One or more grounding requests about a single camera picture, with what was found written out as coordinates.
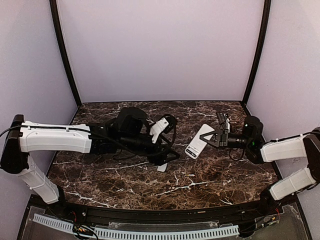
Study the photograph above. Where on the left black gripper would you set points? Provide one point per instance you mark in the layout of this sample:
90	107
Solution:
157	149

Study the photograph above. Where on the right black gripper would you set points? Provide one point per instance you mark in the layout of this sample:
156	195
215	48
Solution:
222	137

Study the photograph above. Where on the white battery cover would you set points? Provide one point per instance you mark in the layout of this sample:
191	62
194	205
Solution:
162	168

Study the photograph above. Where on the white remote control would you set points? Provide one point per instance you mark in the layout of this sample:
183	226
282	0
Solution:
196	146

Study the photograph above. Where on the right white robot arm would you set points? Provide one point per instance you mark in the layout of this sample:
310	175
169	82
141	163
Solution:
305	145

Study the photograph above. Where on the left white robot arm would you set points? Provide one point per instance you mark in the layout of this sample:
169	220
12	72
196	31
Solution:
130	131

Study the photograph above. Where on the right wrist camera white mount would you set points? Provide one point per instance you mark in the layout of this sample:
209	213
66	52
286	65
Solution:
224	121

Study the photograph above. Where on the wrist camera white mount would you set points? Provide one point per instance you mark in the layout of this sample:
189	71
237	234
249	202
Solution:
224	121
163	126

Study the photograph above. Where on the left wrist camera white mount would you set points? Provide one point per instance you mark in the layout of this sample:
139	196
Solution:
163	126

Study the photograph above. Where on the black front rail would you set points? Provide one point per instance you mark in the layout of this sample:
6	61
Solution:
238	213

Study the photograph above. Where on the right black frame post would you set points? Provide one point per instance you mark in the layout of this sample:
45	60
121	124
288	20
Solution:
258	52

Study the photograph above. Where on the black frame post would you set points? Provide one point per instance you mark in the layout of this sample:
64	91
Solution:
63	52
258	52

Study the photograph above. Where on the white slotted cable duct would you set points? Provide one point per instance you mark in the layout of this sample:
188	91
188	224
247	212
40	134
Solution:
139	231

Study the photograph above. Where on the left black frame post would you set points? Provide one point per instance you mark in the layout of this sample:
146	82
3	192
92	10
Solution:
63	52

